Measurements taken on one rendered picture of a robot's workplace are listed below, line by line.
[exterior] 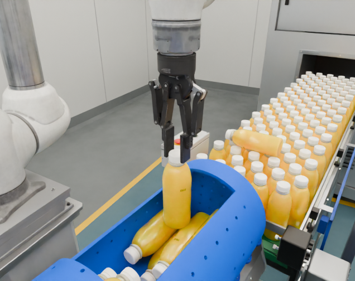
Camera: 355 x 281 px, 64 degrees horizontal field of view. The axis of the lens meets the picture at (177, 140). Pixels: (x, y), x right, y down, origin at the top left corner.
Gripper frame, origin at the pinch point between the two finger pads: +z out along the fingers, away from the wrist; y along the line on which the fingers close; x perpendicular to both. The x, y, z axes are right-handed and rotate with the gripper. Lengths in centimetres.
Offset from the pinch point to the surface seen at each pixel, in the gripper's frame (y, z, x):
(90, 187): -160, 132, 80
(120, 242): -7.9, 23.9, -13.0
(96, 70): -293, 67, 210
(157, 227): -2.4, 22.2, -5.1
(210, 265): 17.1, 13.8, -13.2
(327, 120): 19, 22, 91
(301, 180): 21.7, 21.2, 35.2
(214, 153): -11.4, 24.9, 39.9
